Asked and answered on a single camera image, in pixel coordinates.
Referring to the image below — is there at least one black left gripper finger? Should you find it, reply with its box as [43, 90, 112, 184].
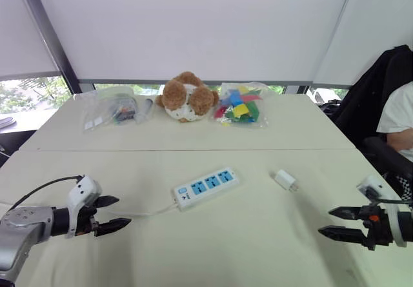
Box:
[96, 217, 133, 237]
[96, 195, 121, 209]

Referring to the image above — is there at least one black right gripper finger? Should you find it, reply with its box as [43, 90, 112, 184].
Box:
[328, 206, 365, 222]
[317, 225, 369, 244]

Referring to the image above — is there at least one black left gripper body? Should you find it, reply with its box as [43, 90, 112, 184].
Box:
[75, 204, 99, 237]

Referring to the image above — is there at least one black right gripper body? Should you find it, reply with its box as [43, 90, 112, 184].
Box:
[357, 204, 399, 252]

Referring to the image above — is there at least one white plug adapter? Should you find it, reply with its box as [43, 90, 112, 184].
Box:
[270, 169, 300, 193]

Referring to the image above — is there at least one white blue power strip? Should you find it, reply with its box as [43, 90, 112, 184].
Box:
[170, 166, 241, 212]

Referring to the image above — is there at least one black white checkered cloth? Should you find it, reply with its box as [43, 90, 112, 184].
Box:
[394, 172, 413, 204]

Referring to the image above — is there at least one black chair armrest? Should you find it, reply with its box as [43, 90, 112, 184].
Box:
[360, 136, 413, 185]

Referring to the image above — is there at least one clear bag of small parts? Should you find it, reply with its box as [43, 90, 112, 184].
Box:
[81, 86, 140, 134]

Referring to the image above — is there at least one person in white t-shirt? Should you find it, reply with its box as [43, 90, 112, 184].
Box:
[376, 81, 413, 163]

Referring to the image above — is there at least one black jacket on chair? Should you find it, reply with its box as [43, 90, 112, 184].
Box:
[334, 44, 413, 146]

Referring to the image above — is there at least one grey flat object outside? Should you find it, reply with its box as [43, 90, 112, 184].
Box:
[0, 115, 17, 129]

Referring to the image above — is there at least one brown white plush toy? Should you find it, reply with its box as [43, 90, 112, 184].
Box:
[155, 71, 221, 124]

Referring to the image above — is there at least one clear bag of coloured blocks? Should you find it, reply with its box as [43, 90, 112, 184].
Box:
[210, 81, 270, 131]

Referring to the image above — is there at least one white roller blind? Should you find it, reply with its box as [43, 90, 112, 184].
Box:
[312, 0, 413, 87]
[0, 0, 61, 79]
[30, 0, 357, 83]

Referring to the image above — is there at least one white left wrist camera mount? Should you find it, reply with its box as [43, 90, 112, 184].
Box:
[65, 175, 103, 239]

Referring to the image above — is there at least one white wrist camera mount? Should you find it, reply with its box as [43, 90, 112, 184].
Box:
[65, 175, 103, 239]
[356, 175, 408, 248]

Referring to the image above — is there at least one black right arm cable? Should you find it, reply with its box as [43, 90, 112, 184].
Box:
[370, 195, 413, 208]

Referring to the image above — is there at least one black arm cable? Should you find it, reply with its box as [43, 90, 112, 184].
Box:
[8, 175, 83, 211]
[370, 195, 413, 208]

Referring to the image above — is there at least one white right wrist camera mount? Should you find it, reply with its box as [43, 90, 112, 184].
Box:
[356, 175, 408, 248]

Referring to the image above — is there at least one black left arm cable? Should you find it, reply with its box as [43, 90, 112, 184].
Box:
[8, 175, 83, 211]

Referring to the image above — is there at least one grey window frame bar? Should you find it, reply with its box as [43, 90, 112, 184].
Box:
[77, 79, 314, 87]

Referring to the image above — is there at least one dark window frame post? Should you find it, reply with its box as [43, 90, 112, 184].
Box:
[14, 0, 82, 95]

